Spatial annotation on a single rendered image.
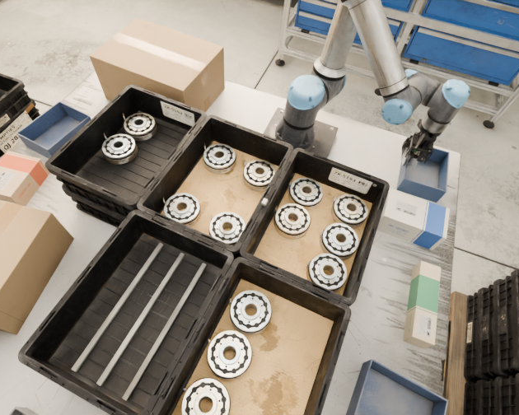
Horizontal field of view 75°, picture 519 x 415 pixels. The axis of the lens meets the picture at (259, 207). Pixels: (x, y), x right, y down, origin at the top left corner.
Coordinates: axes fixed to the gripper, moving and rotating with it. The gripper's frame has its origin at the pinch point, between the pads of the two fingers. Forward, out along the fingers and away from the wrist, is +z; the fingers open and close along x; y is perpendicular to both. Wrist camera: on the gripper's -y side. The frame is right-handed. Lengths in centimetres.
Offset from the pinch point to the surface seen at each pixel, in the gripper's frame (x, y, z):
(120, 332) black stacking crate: -61, 91, -7
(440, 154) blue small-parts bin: 12.2, -9.6, 0.4
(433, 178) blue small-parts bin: 12.6, -1.1, 4.9
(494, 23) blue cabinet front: 40, -142, 9
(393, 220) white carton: -1.9, 30.0, -3.1
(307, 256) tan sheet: -25, 55, -8
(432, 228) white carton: 10.4, 28.5, -3.6
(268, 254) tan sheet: -35, 58, -8
